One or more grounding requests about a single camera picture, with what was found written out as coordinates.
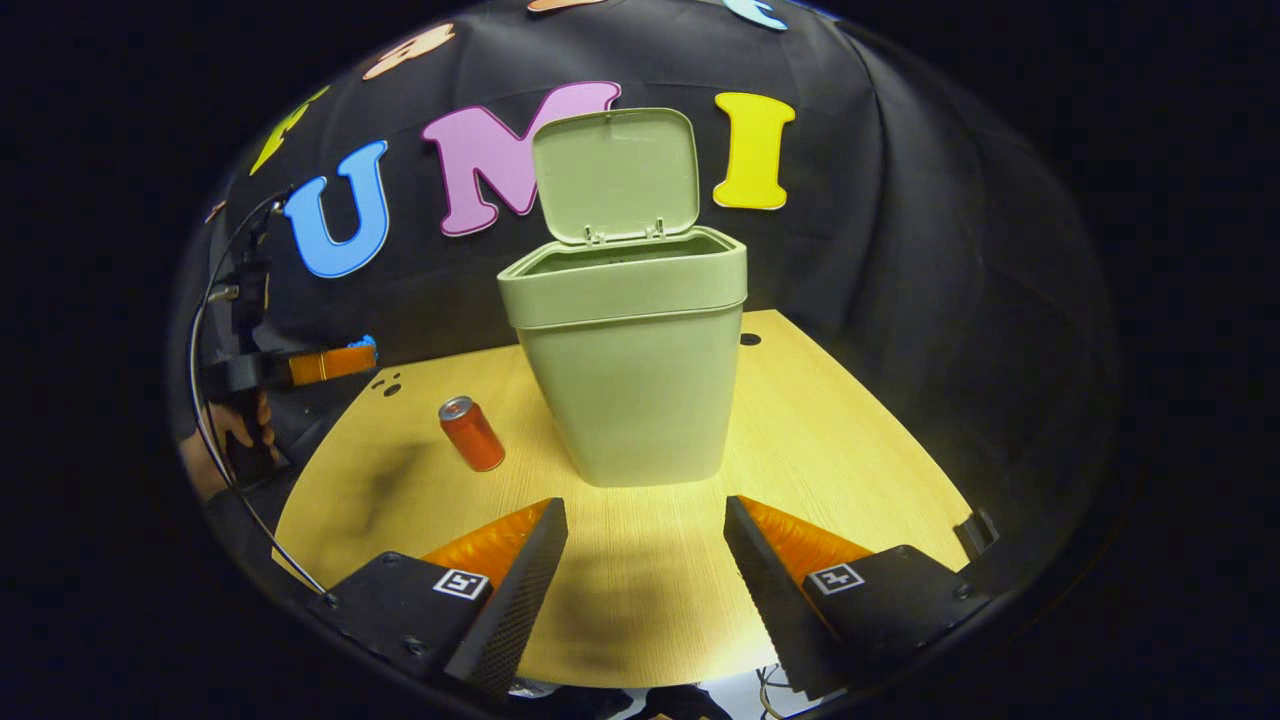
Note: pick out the blue paper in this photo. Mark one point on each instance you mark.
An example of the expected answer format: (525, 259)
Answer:
(362, 343)

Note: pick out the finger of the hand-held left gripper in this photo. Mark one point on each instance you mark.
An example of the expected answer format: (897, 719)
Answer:
(325, 367)

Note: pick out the copper cloth clip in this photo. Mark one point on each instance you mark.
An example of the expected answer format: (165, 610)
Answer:
(216, 211)

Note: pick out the wooden desktop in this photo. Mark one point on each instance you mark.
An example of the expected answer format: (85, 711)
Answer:
(650, 580)

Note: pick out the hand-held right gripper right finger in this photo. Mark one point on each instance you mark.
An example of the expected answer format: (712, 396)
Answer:
(770, 600)

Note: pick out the black table clamp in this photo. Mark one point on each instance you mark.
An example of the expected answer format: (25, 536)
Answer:
(978, 535)

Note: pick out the orange pop can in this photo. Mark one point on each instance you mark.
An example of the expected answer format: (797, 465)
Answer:
(472, 435)

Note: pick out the black backdrop cloth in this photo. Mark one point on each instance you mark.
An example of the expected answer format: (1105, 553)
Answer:
(900, 250)

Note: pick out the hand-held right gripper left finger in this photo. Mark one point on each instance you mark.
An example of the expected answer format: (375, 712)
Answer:
(525, 600)

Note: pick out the green desktop garbage bin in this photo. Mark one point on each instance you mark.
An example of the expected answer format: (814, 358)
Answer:
(640, 380)

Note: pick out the silver cloth clip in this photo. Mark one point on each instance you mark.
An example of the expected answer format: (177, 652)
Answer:
(224, 294)

